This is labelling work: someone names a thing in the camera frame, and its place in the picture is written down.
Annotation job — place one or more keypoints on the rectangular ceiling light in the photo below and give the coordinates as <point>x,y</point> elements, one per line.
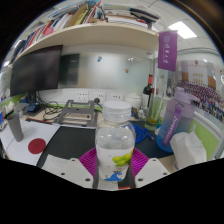
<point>182,30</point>

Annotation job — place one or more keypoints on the white wall socket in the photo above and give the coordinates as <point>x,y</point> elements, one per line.
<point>117,96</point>
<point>81,96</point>
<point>99,96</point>

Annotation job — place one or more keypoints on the purple and blue water bottle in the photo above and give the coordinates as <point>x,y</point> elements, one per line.
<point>175,123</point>

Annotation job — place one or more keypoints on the black computer monitor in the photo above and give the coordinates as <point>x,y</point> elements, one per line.
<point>36,70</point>

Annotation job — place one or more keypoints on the group photo poster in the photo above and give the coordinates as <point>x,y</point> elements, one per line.
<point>206,93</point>

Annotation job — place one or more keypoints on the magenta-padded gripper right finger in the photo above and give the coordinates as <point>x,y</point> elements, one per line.
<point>150,171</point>

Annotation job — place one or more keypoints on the green glass tumbler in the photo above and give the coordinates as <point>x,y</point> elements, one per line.
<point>154,113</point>

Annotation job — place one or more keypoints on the white lidded pot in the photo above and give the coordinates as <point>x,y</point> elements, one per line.
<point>133,101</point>

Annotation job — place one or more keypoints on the purple hanging pennant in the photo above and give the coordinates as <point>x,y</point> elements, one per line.
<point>167,50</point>

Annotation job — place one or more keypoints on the white tissue pack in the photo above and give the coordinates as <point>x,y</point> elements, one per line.
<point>188,150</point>

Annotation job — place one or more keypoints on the clear plastic drink bottle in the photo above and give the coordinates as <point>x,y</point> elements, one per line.
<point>115,140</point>

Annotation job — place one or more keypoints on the black desk mat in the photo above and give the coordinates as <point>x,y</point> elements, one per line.
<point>71,141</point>

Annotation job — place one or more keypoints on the white paper sheet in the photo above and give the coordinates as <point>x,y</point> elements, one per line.
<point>23,150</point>

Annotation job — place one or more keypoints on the dark wine bottle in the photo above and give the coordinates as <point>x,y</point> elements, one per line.
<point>147,91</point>

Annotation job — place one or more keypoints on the wall shelf with books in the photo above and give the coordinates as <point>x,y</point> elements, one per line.
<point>90,31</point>

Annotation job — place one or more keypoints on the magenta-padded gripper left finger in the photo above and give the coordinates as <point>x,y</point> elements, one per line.
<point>71,170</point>

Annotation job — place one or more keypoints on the flat round red coaster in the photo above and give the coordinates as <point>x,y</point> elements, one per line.
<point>37,146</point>

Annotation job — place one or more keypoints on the grey metal laptop stand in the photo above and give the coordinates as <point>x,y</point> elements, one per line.
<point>78,115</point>

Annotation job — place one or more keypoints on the grey cup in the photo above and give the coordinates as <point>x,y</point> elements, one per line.
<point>15,128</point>

